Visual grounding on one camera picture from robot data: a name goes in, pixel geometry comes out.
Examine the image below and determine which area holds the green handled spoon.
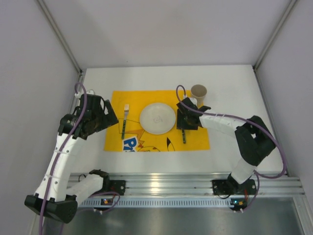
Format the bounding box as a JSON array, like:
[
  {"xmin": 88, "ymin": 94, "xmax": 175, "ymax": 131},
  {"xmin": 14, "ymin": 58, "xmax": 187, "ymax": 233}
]
[{"xmin": 181, "ymin": 129, "xmax": 186, "ymax": 144}]

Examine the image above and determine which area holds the yellow cartoon placemat cloth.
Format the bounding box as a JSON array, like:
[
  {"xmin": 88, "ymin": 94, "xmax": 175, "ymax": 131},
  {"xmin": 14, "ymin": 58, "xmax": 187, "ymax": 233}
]
[{"xmin": 104, "ymin": 90, "xmax": 210, "ymax": 152}]

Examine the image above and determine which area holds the green handled fork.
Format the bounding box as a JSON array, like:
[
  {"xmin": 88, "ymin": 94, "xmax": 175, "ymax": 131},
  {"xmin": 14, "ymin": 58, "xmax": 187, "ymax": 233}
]
[{"xmin": 121, "ymin": 104, "xmax": 130, "ymax": 139}]

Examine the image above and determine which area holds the white bowl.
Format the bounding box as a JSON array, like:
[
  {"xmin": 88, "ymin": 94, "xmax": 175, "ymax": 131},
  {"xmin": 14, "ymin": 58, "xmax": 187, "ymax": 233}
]
[{"xmin": 139, "ymin": 103, "xmax": 176, "ymax": 135}]

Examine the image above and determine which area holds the beige paper cup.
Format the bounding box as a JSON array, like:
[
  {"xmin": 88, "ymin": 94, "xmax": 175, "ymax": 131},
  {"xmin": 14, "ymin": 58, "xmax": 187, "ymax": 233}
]
[{"xmin": 190, "ymin": 84, "xmax": 207, "ymax": 107}]

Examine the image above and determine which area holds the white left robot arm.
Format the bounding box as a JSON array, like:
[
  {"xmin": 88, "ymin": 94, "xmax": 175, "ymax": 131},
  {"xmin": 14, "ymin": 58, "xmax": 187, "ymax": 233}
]
[{"xmin": 24, "ymin": 94, "xmax": 118, "ymax": 224}]

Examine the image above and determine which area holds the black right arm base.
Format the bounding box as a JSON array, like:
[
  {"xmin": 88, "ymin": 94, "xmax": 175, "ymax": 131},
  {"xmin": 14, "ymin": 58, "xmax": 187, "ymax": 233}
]
[{"xmin": 212, "ymin": 179, "xmax": 257, "ymax": 196}]

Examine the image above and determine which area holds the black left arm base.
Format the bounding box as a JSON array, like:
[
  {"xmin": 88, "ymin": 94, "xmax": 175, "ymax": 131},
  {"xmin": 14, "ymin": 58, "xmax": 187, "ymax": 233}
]
[{"xmin": 91, "ymin": 180, "xmax": 126, "ymax": 196}]

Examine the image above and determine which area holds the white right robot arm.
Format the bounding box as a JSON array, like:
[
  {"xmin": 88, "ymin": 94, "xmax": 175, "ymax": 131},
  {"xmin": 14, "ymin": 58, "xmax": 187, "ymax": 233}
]
[{"xmin": 177, "ymin": 97, "xmax": 276, "ymax": 194}]

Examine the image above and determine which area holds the perforated metal cable tray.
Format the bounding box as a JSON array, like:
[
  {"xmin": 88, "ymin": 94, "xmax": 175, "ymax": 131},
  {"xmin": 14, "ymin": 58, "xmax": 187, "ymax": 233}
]
[{"xmin": 48, "ymin": 197, "xmax": 247, "ymax": 209}]

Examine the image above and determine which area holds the aluminium rail frame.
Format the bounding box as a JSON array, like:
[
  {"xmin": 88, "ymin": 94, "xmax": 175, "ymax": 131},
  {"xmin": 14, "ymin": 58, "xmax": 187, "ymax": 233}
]
[{"xmin": 39, "ymin": 172, "xmax": 305, "ymax": 196}]

